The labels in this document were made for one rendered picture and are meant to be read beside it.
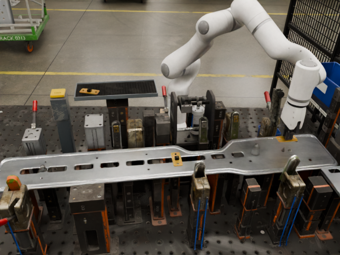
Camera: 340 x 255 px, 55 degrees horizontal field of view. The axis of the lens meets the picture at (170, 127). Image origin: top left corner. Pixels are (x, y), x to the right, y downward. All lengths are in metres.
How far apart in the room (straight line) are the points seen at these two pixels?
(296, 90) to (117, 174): 0.75
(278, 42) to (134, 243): 0.99
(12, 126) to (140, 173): 1.16
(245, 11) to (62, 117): 0.91
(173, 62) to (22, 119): 1.09
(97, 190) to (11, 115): 1.28
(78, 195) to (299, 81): 0.89
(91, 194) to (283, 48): 0.87
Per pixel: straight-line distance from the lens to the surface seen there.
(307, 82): 1.29
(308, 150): 1.56
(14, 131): 2.20
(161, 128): 1.45
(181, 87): 1.82
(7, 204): 1.22
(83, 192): 1.22
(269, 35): 1.33
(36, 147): 1.49
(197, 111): 1.48
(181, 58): 1.68
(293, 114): 1.35
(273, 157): 1.46
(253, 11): 1.37
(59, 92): 1.56
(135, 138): 1.42
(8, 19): 5.50
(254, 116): 2.27
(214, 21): 1.45
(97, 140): 1.43
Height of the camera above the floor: 1.89
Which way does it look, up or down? 35 degrees down
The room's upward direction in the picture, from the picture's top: 2 degrees clockwise
